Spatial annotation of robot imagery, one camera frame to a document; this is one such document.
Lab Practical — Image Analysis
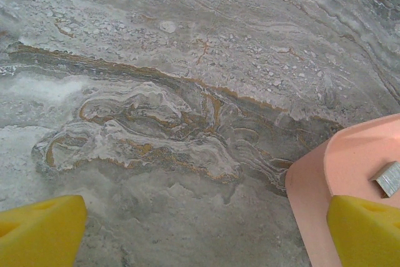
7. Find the pink plastic tray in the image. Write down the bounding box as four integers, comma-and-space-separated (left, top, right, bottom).
284, 113, 400, 267

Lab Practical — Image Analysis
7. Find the grey staple strip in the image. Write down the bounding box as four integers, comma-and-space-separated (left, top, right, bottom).
369, 161, 400, 199

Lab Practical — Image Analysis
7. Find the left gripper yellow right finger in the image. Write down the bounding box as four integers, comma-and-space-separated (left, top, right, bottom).
326, 194, 400, 267

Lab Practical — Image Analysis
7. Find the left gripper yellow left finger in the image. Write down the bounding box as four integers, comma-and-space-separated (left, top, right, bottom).
0, 194, 88, 267

